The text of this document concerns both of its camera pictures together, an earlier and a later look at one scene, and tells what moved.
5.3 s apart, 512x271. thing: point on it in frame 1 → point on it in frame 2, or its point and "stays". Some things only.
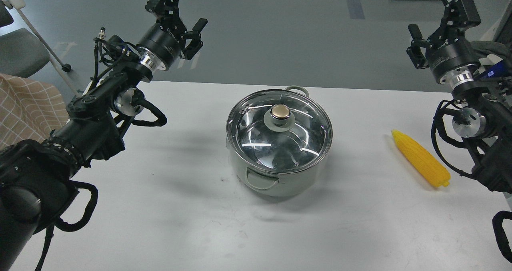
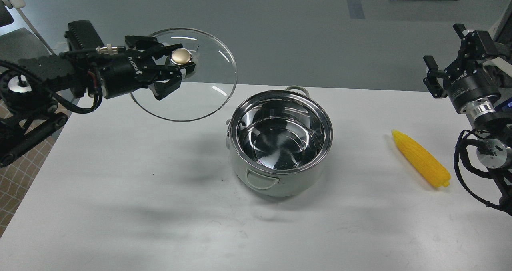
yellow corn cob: x=429 y=168 stays
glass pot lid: x=279 y=131 → x=200 y=92
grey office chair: x=22 y=54 stays
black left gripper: x=161 y=46 → x=122 y=72
